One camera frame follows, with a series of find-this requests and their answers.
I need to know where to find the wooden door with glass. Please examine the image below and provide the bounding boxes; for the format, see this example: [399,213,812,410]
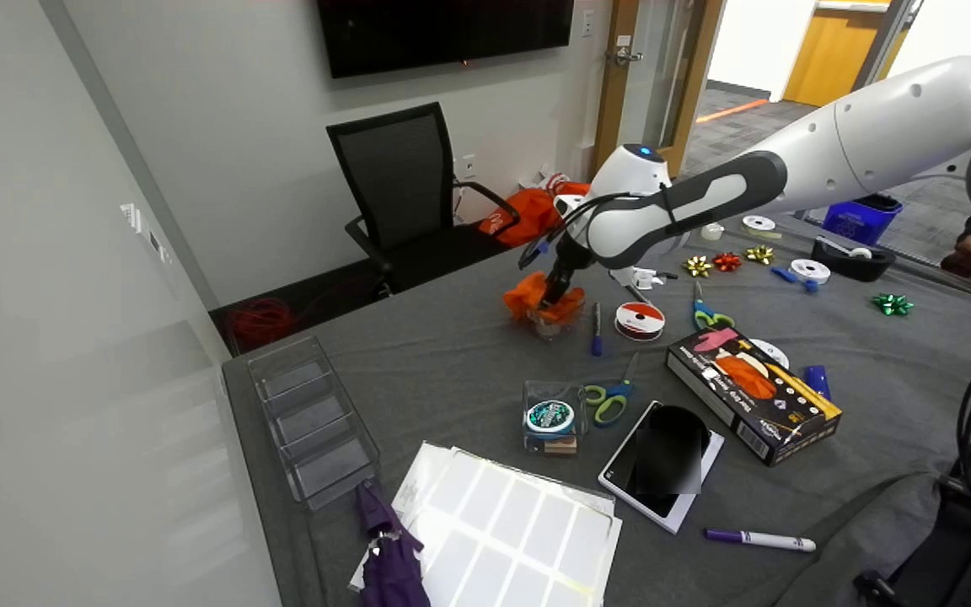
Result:
[589,0,727,181]

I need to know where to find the red cable coil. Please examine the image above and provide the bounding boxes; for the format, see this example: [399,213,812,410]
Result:
[224,296,301,354]

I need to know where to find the white and blue clip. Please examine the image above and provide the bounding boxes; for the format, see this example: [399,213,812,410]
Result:
[609,263,670,300]

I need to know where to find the purple glove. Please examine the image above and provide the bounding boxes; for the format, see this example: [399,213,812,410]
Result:
[347,479,436,607]

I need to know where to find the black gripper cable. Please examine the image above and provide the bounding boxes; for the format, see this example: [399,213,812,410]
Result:
[515,189,646,273]

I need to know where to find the white wall outlet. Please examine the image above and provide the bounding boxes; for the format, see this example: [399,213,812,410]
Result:
[117,199,172,266]

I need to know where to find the red and white tape roll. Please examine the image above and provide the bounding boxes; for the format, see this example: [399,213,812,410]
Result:
[614,296,670,345]

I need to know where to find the black tablet on white box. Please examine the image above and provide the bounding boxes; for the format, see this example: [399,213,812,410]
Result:
[595,395,727,537]

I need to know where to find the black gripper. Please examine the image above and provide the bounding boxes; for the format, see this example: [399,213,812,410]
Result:
[540,228,600,310]

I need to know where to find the grey table cloth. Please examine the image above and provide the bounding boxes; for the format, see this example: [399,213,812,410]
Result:
[219,173,971,607]

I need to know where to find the black and red chair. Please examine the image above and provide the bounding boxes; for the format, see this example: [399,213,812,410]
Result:
[854,465,971,607]

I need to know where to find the purple and white marker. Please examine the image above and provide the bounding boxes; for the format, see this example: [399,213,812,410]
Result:
[703,521,823,555]

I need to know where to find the blue storage bin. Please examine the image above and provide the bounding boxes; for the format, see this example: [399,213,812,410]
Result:
[818,191,908,248]

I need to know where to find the yellow door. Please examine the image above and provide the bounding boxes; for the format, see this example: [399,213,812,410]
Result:
[780,4,897,110]

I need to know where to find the black tray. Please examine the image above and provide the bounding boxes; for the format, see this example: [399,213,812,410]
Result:
[808,228,901,287]

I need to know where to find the orange fabric bag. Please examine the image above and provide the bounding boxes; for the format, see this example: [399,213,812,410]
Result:
[474,177,597,254]

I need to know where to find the black stationery set box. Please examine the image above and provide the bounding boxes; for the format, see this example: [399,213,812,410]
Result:
[661,323,848,470]

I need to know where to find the green handled scissors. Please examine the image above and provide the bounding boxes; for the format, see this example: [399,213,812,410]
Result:
[581,373,637,432]

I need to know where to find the teal handled scissors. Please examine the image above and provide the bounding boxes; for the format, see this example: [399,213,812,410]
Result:
[689,289,737,337]

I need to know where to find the blue binder clip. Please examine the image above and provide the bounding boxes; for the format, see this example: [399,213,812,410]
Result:
[800,359,840,404]

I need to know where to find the green gift bow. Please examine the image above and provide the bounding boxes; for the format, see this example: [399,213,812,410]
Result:
[871,289,917,321]

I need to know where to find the clear acrylic card holder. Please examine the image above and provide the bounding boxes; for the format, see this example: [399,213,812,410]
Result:
[250,340,386,512]

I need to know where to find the clear stationery holder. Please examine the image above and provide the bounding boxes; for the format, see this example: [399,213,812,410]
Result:
[524,307,572,347]

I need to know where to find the white label sheets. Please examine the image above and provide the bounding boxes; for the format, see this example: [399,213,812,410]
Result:
[389,439,626,607]

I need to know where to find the black wall monitor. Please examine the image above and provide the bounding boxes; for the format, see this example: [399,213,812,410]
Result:
[313,0,577,79]

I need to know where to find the grey metal pole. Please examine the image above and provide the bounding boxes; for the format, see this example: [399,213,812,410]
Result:
[861,0,917,88]

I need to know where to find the black mesh office chair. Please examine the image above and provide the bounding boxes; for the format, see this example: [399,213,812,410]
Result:
[324,96,524,300]

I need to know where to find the blue pen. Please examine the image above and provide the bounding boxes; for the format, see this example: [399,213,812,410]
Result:
[586,300,609,359]

